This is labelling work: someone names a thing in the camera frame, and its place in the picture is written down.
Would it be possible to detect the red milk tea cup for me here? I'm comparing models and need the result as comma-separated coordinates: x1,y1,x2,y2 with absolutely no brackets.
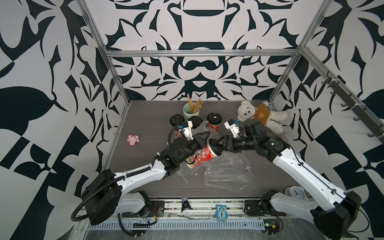
185,142,221,169
207,113,222,132
170,114,185,138

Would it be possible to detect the clear plastic carrier bag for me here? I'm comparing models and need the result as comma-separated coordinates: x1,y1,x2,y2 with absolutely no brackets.
177,121,220,177

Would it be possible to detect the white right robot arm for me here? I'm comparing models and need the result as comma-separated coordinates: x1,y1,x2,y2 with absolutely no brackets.
209,125,362,240

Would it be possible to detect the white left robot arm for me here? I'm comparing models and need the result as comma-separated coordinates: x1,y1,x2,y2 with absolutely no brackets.
71,134,209,225

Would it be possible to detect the pale milk tea cup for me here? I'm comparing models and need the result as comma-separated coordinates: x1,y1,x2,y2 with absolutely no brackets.
189,116,203,129

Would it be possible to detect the white teddy bear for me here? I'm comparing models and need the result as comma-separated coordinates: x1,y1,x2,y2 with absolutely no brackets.
237,100,288,135

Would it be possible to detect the green straw holder cup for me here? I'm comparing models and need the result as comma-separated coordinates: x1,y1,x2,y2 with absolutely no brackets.
183,103,200,121

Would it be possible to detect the bundle of paper straws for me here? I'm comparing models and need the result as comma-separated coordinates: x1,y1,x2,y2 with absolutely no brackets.
187,94,204,114

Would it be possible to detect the pink plush toy figure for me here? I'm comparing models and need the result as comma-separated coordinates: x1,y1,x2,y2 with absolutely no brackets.
127,135,140,146

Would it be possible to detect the small purple figure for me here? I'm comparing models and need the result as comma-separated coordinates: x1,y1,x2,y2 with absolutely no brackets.
181,197,192,212

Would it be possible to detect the blue owl figure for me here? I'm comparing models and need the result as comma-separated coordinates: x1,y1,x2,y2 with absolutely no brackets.
216,205,228,222

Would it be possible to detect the white alarm clock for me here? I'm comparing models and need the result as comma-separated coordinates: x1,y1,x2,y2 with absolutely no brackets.
284,186,308,200

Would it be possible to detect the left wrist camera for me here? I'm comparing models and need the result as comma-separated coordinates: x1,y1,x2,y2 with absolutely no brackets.
179,121,193,141

